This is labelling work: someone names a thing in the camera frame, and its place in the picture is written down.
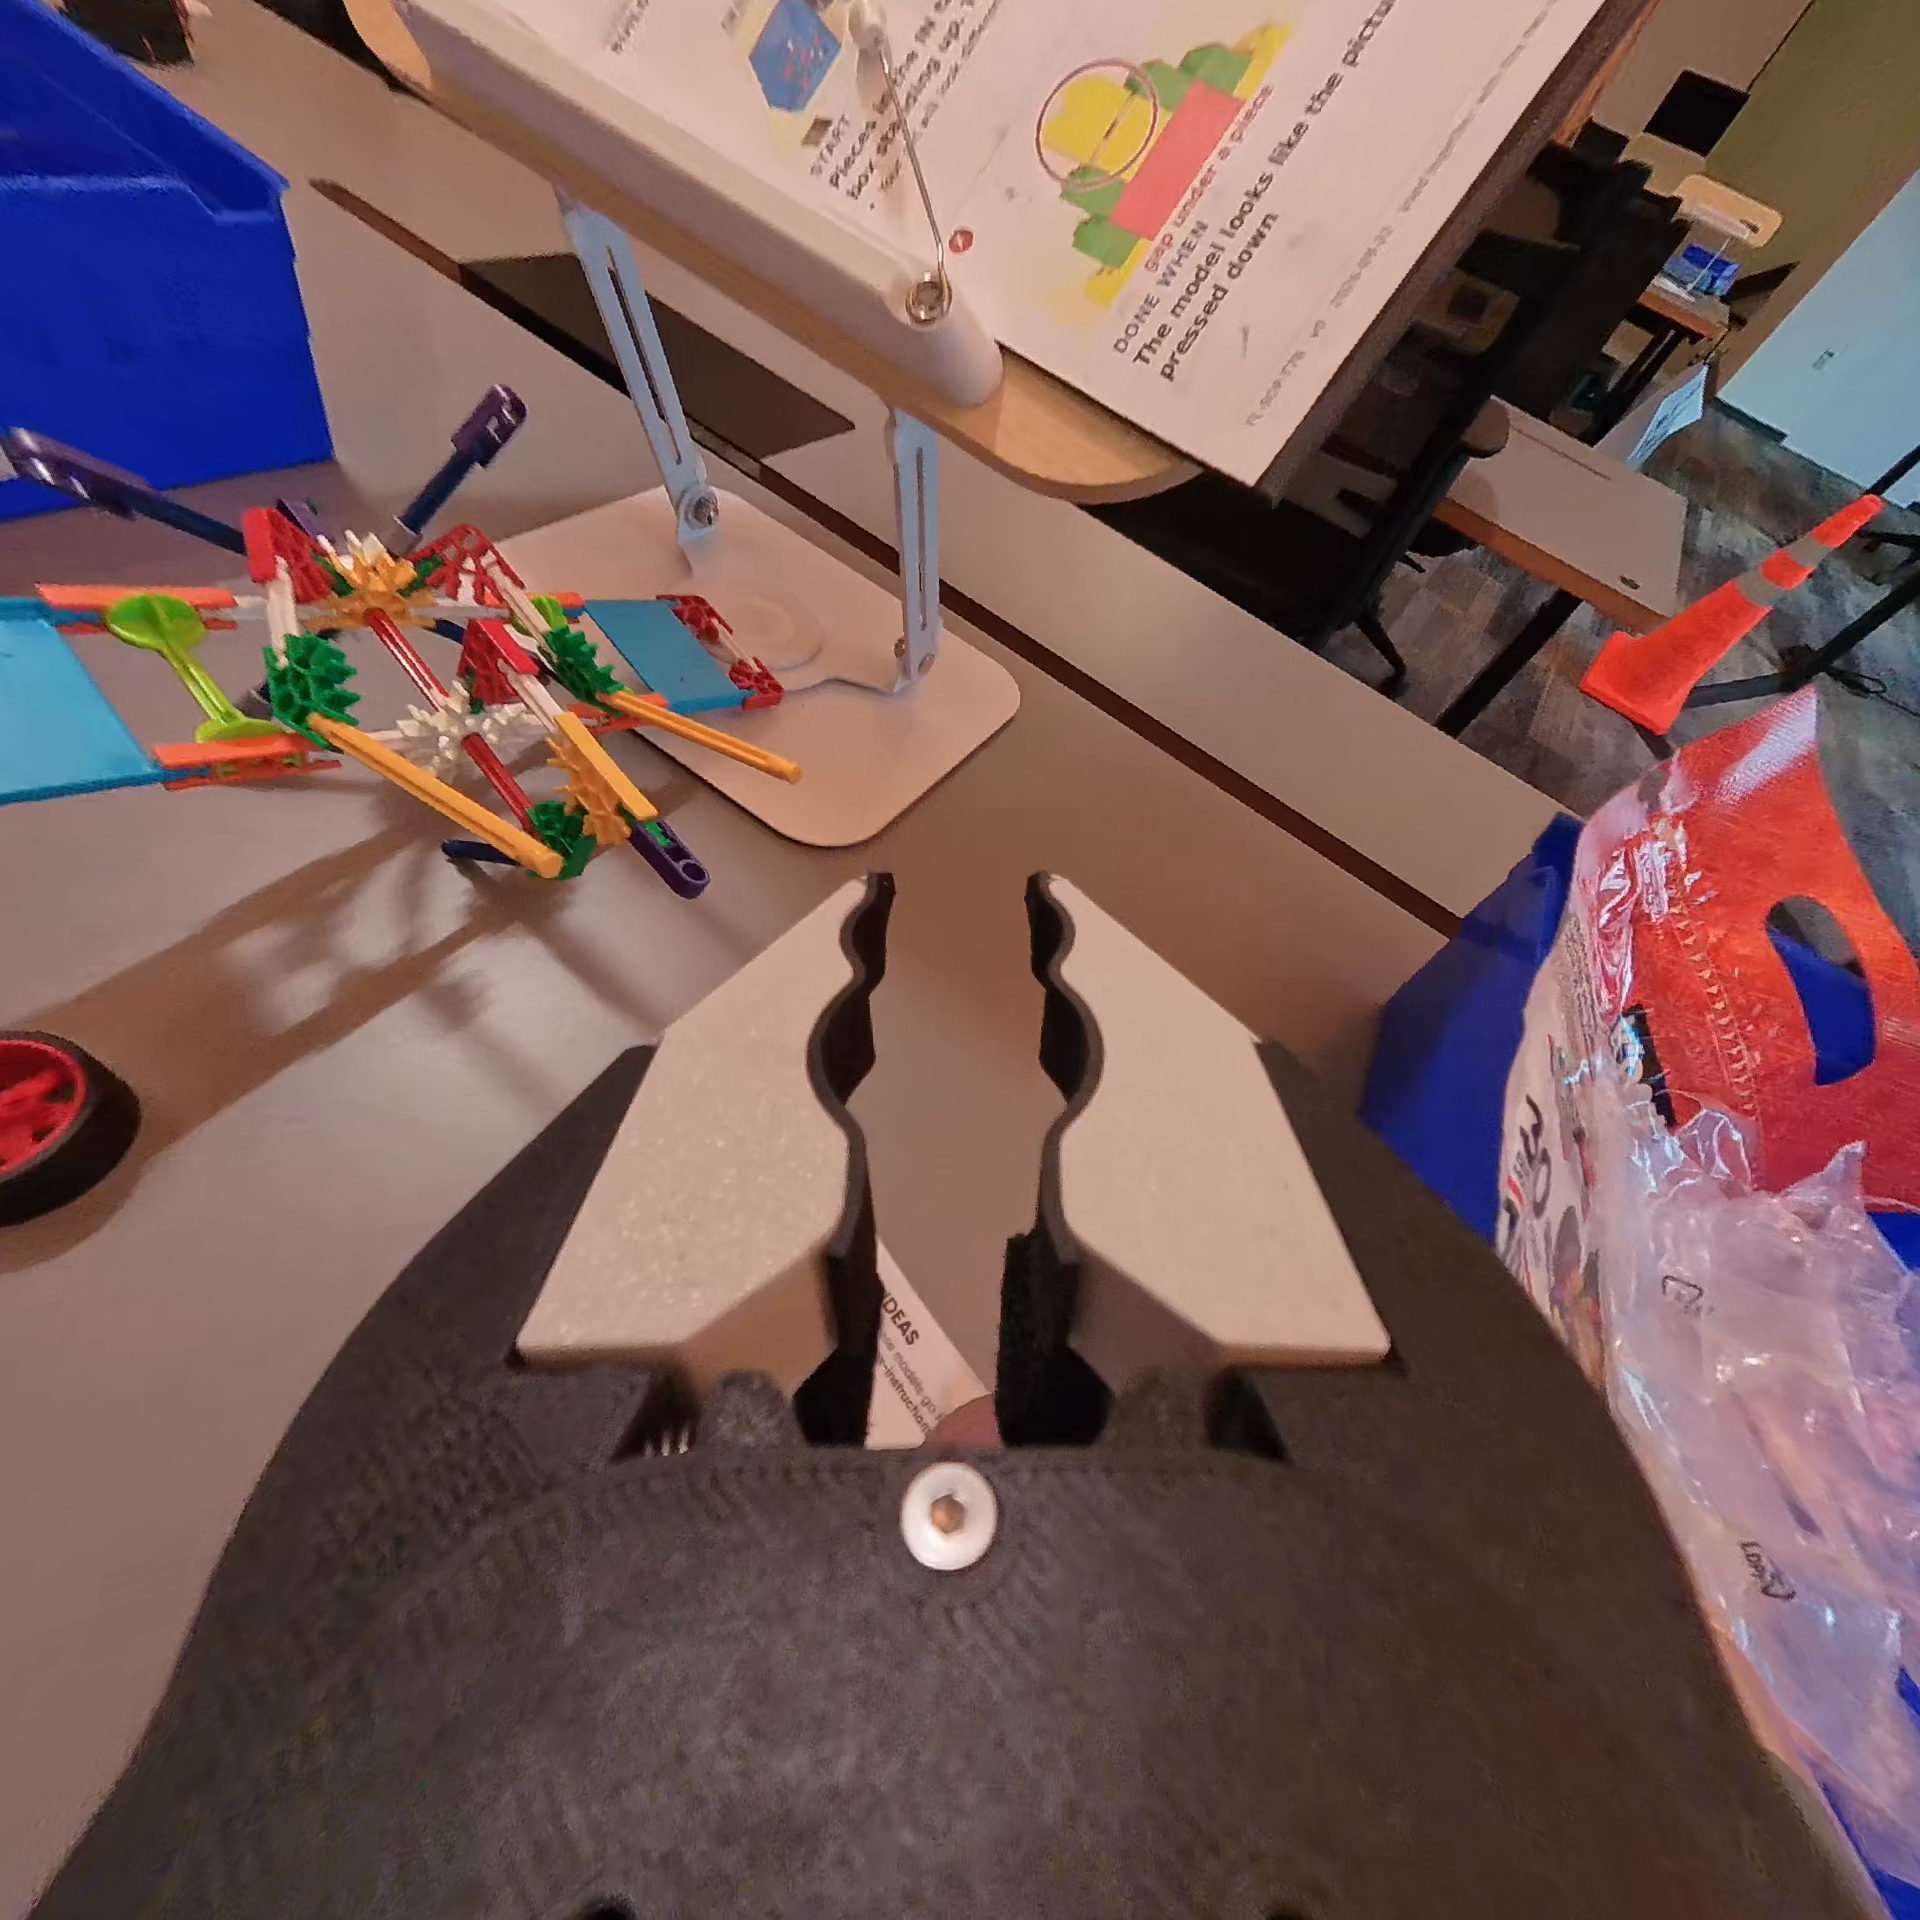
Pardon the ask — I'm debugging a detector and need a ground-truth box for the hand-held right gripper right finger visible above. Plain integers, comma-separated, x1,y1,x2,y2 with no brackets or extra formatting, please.
995,870,1393,1449

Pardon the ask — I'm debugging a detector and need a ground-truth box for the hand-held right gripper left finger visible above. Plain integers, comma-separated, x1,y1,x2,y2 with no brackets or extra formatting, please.
514,873,899,1449

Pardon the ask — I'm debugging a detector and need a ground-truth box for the red wheel with black tyre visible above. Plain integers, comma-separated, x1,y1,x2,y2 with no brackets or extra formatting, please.
0,1030,144,1229

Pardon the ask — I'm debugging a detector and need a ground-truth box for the blue plastic bin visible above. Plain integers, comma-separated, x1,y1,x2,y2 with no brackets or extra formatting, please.
1358,809,1920,1920
0,0,337,520

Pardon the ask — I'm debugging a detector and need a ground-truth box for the white paper leaflet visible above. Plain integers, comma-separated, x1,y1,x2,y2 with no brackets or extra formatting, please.
866,1236,993,1449

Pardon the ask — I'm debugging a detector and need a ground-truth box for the white document stand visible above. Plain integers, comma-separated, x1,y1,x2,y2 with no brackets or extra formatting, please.
344,0,1661,849

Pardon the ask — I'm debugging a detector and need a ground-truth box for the red printed plastic bag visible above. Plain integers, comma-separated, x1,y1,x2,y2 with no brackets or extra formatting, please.
1499,690,1920,1353

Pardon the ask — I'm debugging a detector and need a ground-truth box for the clear plastic wrap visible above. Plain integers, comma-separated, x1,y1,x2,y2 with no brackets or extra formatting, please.
1560,1049,1920,1846

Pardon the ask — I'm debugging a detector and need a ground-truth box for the colourful toy construction model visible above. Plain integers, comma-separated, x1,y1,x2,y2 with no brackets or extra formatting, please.
0,386,805,902

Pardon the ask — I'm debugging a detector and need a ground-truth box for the orange traffic cone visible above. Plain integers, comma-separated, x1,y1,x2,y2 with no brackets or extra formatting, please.
1581,497,1886,737

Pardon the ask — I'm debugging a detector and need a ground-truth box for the wooden background table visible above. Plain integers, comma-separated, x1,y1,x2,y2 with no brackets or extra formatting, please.
1320,398,1690,737

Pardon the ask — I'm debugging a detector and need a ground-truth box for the printed instruction sheet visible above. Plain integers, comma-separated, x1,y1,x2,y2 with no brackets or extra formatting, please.
586,0,1614,490

